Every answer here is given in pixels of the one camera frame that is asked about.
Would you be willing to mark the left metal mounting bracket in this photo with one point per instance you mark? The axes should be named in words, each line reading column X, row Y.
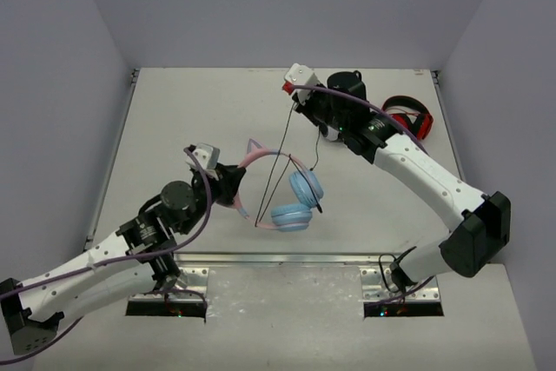
column 193, row 280

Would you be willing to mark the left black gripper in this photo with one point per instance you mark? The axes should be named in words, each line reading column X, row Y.
column 221, row 184

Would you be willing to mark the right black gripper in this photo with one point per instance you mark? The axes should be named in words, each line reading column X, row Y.
column 306, row 108

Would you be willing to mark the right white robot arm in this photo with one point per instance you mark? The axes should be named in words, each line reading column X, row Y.
column 478, row 223

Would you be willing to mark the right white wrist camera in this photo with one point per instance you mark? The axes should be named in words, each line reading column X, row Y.
column 299, row 80

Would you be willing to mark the metal mounting bracket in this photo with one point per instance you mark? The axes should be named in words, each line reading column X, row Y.
column 193, row 280
column 375, row 290

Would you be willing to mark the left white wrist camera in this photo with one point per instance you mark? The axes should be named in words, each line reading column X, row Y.
column 207, row 155

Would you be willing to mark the right metal mounting bracket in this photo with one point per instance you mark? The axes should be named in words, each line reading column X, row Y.
column 375, row 290

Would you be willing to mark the pink blue cat-ear headphones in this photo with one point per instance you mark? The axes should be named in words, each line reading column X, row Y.
column 303, row 182

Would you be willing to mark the metal table edge rail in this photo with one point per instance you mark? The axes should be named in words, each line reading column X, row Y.
column 253, row 258

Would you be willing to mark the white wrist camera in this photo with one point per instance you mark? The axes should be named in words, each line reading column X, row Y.
column 299, row 80
column 207, row 155

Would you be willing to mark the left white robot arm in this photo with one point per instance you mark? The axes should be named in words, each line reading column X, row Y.
column 137, row 258

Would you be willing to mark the red black headphones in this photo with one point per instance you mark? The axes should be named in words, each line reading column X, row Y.
column 411, row 113

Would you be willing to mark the white black headphones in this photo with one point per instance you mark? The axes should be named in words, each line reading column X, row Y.
column 330, row 134

